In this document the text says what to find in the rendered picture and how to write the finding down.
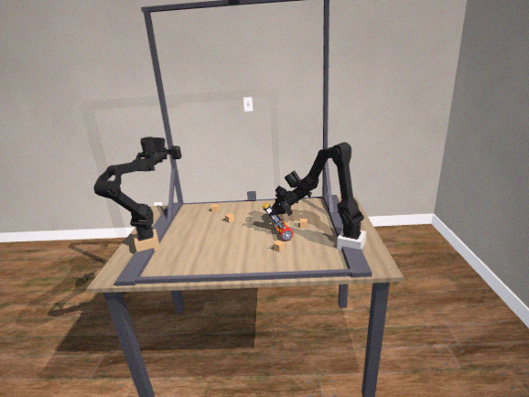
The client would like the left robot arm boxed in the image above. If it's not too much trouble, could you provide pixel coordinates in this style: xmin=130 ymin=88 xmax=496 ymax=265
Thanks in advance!
xmin=275 ymin=142 xmax=364 ymax=240

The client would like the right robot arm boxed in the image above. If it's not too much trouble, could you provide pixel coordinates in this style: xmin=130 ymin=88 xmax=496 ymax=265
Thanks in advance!
xmin=93 ymin=136 xmax=167 ymax=241

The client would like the grey metal overhead frame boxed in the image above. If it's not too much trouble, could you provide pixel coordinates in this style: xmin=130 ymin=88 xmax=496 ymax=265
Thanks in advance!
xmin=141 ymin=0 xmax=333 ymax=220

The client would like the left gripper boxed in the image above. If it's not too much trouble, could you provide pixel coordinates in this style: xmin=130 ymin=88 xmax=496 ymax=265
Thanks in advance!
xmin=269 ymin=190 xmax=299 ymax=216

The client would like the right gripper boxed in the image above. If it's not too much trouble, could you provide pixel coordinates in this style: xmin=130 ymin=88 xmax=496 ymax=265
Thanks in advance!
xmin=155 ymin=145 xmax=182 ymax=163

